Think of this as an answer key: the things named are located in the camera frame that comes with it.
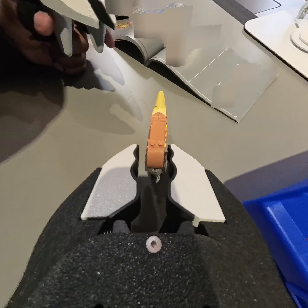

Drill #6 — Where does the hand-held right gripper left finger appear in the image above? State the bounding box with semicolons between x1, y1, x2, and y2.
81;144;140;220

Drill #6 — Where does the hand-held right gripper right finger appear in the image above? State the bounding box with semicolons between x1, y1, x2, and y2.
166;144;226;228

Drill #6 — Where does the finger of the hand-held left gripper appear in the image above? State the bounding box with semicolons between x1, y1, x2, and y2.
40;0;101;57
87;0;115;53

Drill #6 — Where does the brown tan brick-built model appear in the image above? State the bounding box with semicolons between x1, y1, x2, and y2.
145;91;168;186

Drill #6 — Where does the blue plastic bin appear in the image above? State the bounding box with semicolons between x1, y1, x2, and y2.
242;179;308;308

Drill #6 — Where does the grey desk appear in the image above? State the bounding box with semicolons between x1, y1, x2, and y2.
0;0;308;308

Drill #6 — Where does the grey open instruction booklet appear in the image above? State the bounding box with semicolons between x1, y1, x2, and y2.
112;20;278;124

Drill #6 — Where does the white board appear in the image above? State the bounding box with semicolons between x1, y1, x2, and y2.
244;17;308;80

